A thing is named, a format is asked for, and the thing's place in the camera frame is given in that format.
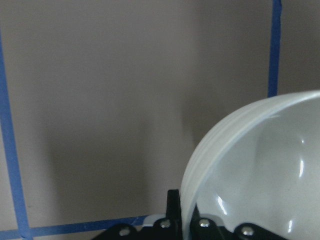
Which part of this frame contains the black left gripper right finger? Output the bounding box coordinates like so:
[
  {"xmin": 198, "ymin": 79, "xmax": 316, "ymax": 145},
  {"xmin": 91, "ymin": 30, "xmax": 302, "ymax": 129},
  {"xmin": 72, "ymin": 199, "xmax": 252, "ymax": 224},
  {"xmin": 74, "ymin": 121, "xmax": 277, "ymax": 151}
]
[{"xmin": 189, "ymin": 206, "xmax": 284, "ymax": 240}]

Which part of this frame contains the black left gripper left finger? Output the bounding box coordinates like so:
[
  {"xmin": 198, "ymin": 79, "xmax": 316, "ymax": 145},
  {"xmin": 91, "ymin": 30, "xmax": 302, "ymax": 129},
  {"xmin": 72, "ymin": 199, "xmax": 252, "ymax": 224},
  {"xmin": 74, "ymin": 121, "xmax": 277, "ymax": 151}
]
[{"xmin": 94, "ymin": 189, "xmax": 183, "ymax": 240}]

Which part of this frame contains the cream ceramic bowl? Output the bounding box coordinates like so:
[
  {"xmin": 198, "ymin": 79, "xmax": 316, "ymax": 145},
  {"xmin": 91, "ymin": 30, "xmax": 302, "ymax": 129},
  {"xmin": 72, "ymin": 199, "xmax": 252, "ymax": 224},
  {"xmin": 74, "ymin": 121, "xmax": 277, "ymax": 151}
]
[{"xmin": 180, "ymin": 90, "xmax": 320, "ymax": 240}]

